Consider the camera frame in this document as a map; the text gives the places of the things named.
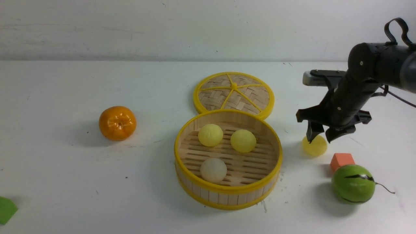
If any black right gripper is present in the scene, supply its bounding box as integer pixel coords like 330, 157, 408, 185
296, 75, 372, 144

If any yellow bun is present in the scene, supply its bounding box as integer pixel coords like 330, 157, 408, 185
198, 124, 224, 147
301, 135, 328, 157
230, 129, 257, 153

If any white toy bun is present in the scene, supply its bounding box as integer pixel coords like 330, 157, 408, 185
200, 158, 227, 183

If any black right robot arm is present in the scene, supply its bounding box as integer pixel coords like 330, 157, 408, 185
296, 43, 416, 142

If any woven bamboo steamer lid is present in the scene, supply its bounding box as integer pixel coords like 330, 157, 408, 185
192, 71, 275, 120

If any orange toy block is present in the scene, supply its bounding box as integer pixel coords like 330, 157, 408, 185
330, 153, 355, 173

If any green toy watermelon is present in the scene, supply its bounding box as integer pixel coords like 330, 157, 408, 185
331, 164, 395, 205

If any orange toy tangerine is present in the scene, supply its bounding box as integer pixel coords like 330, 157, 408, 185
98, 106, 137, 141

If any green toy block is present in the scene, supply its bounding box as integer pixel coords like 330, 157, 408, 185
0, 196, 18, 225

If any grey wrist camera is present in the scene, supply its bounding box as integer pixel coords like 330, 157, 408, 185
303, 69, 346, 89

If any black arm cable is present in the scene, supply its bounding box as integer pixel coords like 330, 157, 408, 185
370, 18, 416, 108

